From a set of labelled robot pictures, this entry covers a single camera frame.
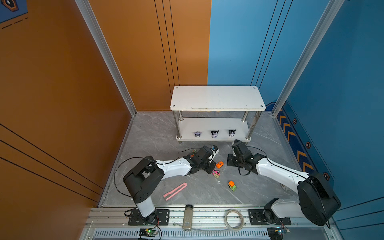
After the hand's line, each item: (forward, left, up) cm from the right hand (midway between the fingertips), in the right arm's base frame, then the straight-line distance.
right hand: (226, 159), depth 88 cm
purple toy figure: (+15, +17, +6) cm, 24 cm away
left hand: (-2, +7, -1) cm, 7 cm away
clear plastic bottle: (-30, +22, 0) cm, 37 cm away
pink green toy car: (-7, +7, -3) cm, 10 cm away
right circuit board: (-35, -20, -7) cm, 41 cm away
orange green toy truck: (-14, -2, -3) cm, 15 cm away
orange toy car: (-2, +4, -3) cm, 5 cm away
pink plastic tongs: (-14, +24, -4) cm, 28 cm away
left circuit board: (-35, +41, -6) cm, 54 cm away
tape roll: (-26, -13, +28) cm, 40 cm away
